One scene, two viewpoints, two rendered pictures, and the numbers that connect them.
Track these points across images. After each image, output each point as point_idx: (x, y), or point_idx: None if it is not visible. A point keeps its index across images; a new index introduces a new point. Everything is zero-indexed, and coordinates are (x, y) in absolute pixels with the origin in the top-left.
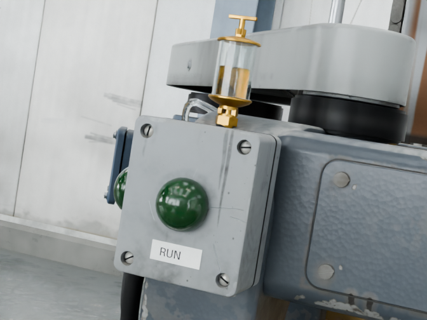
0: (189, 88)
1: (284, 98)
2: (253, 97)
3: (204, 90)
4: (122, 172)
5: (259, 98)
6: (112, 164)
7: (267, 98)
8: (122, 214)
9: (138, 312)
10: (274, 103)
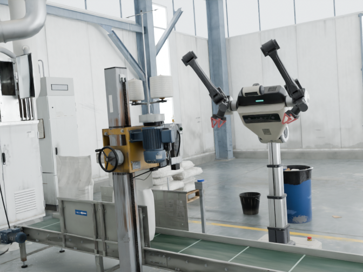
0: (158, 121)
1: (140, 121)
2: (144, 121)
3: (154, 121)
4: (182, 127)
5: (143, 121)
6: (174, 135)
7: (142, 121)
8: (182, 130)
9: (179, 140)
10: (141, 122)
